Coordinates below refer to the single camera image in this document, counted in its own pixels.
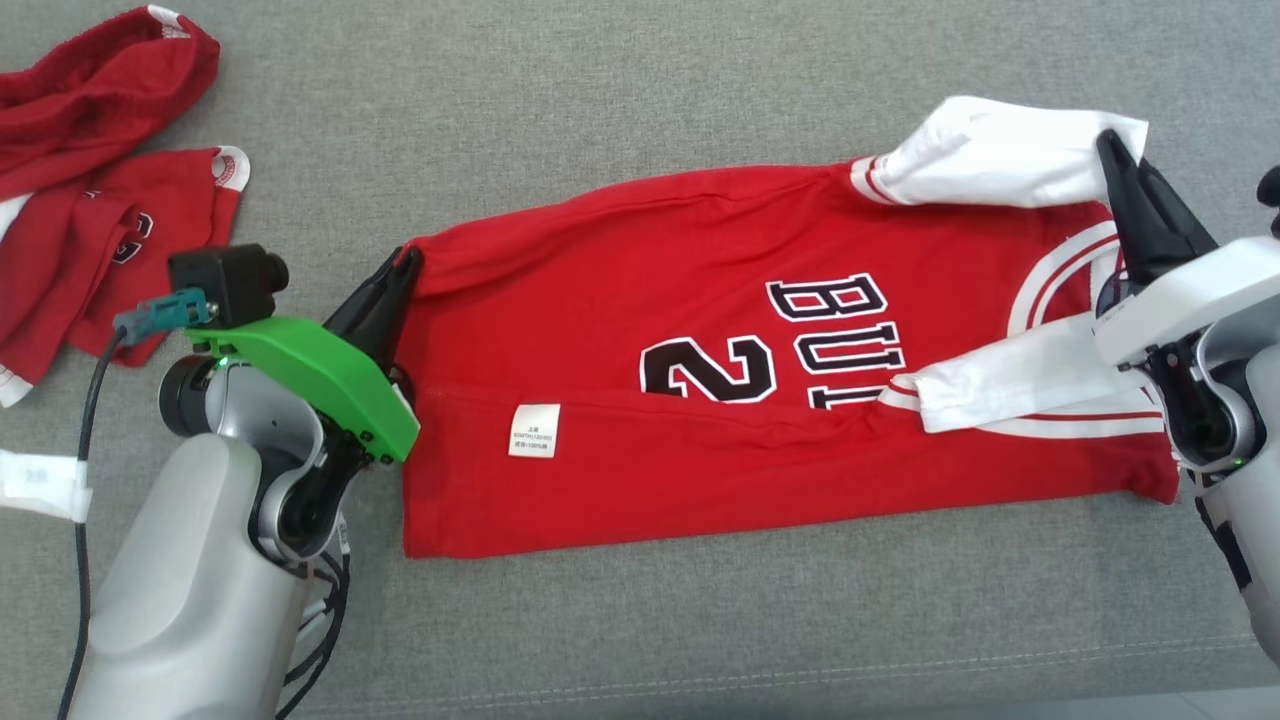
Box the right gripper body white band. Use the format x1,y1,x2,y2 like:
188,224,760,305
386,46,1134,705
1092,235,1280,367

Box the red shorts white trim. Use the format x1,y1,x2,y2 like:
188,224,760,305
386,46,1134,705
0,5,251,408

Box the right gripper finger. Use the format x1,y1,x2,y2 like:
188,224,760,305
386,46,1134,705
1140,159,1219,277
1095,129,1162,287

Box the left cable with teal plug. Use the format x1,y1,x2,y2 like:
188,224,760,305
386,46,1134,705
57,287,217,720

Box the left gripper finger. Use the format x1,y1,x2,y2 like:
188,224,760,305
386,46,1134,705
324,250,403,349
364,248,423,373

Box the white tape label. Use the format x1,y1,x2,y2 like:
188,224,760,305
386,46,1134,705
0,449,94,524

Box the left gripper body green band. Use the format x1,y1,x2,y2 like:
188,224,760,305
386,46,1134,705
185,317,421,479

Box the thin black left arm cables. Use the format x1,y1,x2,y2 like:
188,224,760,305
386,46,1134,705
272,520,353,720

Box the red jersey shirt white sleeves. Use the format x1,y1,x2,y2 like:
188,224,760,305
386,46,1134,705
398,95,1181,559

